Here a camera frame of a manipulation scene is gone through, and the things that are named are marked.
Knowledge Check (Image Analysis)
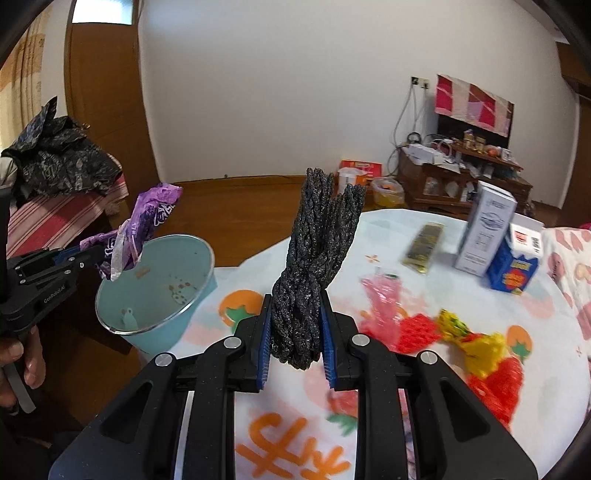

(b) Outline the printed white tablecloth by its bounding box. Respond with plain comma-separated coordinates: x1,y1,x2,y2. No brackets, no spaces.
173,210,591,480

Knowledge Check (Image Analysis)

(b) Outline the wooden door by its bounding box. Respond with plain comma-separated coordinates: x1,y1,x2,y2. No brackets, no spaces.
65,0,160,185

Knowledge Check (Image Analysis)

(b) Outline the red striped cloth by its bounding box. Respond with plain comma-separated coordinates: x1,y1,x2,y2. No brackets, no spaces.
7,178,130,259

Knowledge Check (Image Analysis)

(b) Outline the white orange paper bag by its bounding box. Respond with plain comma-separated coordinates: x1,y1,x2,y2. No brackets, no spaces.
337,168,369,195

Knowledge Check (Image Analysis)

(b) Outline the orange cardboard box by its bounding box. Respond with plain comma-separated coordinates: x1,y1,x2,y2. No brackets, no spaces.
340,159,384,178

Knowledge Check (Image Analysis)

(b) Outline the pink plastic bag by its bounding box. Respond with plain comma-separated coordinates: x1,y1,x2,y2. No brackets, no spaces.
359,272,411,352

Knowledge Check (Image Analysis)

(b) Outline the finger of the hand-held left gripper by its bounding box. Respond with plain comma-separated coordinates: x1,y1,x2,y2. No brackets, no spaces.
54,244,107,282
18,247,82,273

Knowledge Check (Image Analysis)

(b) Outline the white grey milk carton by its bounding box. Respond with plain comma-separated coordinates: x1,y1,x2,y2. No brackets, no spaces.
455,181,517,277

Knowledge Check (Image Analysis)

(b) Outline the teal trash bin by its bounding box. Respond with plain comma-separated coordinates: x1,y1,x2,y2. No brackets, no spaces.
95,234,218,355

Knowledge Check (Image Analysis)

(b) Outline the red foam fruit net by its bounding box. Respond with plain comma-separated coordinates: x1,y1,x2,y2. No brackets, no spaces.
394,313,441,354
466,357,525,425

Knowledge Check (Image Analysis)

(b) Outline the yellow printed plastic bag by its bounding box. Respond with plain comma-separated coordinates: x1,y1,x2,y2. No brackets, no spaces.
436,309,509,379

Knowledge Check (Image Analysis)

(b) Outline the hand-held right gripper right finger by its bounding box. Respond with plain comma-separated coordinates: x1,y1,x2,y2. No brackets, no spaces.
318,293,540,480

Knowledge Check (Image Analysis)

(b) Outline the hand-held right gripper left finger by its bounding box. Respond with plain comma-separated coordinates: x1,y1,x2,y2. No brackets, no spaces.
48,293,274,480

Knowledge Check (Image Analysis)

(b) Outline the grey braided rope bundle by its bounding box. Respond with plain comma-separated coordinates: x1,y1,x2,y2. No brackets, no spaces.
269,167,369,370

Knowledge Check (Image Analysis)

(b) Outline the wooden wardrobe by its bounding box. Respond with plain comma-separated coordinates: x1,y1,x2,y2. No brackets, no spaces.
556,41,591,213

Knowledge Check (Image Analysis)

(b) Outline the person's left hand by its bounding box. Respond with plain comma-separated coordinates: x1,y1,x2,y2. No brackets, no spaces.
0,329,48,411

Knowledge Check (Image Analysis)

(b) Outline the gold green snack packet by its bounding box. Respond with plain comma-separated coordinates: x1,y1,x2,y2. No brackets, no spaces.
402,222,446,275

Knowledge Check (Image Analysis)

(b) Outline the white flat box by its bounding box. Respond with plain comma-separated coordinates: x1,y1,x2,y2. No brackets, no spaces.
406,144,446,164

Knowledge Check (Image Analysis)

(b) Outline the beige curtain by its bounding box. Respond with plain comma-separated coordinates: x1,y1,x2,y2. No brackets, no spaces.
0,9,70,153

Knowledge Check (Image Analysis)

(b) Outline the dark printed cloth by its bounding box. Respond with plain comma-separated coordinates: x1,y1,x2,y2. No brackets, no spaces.
2,96,123,199

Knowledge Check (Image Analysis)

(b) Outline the blue drink carton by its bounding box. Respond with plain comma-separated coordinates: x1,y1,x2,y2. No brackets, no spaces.
486,213,546,295

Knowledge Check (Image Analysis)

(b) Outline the television with red white cloth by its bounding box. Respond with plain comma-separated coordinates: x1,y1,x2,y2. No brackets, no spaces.
435,74,515,137

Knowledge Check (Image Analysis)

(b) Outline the purple snack wrapper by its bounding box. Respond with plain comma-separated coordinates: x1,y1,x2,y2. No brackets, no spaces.
81,183,183,282

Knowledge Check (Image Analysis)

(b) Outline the heart print blanket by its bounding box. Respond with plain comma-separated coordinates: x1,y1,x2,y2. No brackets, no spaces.
540,224,591,333

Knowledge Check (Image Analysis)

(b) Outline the black television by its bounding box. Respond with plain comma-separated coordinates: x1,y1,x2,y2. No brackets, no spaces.
438,113,511,144

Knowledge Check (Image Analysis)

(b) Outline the yellow bin with plastic liner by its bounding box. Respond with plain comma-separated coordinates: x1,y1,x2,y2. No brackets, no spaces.
372,176,407,208

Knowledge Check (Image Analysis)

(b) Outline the wooden TV stand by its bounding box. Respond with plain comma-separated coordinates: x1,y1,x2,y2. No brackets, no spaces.
397,141,534,217

